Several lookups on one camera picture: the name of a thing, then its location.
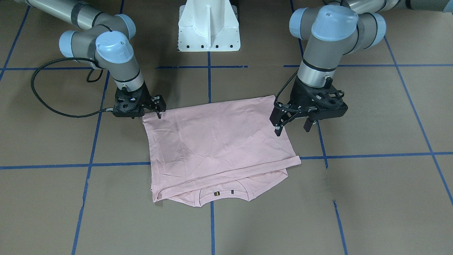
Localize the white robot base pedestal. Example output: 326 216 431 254
177 0 241 52

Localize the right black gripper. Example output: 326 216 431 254
112 85 166 119

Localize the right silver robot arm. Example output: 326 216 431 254
24 0 166 118

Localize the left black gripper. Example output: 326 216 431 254
270 77 348 137

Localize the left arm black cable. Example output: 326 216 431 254
273 70 298 107

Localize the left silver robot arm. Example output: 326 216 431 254
270 0 452 136

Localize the pink snoopy long-sleeve shirt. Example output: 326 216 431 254
142 95 301 207

